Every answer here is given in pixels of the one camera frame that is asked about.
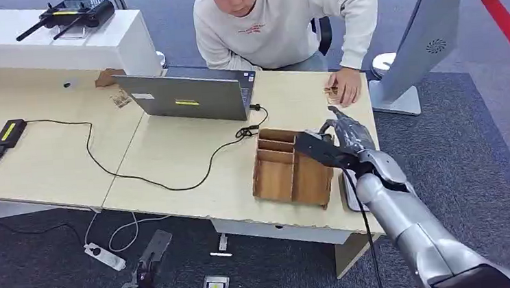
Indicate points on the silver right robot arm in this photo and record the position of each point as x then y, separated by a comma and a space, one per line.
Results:
407, 224

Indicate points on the white power strip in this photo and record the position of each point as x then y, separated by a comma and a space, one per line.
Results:
105, 256

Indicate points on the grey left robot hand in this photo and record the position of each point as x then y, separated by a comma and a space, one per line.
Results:
156, 246

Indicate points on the brown wooden piece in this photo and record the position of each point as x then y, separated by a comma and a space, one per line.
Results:
108, 78

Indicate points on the black remote controller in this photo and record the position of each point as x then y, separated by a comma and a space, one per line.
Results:
76, 13

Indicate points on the grey laptop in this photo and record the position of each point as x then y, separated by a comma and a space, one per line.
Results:
187, 98

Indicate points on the person's left hand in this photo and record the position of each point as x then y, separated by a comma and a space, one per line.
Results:
347, 85

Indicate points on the person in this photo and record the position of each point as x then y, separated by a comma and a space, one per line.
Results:
282, 27

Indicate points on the white desk foot bracket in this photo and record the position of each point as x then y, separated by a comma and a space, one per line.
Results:
221, 248

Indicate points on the black desk grommet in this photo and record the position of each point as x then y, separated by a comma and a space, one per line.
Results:
66, 85

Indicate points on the printed card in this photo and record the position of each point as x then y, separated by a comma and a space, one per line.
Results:
120, 99

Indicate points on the white flat device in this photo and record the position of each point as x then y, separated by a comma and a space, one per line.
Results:
349, 195

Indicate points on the black power adapter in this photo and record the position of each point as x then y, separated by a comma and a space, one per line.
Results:
9, 133

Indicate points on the pale desk leg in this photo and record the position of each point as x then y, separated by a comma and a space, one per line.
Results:
352, 253

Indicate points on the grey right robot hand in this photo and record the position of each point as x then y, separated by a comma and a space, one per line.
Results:
353, 135

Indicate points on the grey monitor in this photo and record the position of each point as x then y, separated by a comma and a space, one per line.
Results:
424, 38

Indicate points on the white round base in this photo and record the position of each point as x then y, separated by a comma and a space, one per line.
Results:
383, 63

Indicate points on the black office chair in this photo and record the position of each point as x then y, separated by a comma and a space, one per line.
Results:
323, 35

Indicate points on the white counter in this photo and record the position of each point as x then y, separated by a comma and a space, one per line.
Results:
56, 47

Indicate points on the wooden compartment box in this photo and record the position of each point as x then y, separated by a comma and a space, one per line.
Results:
284, 172

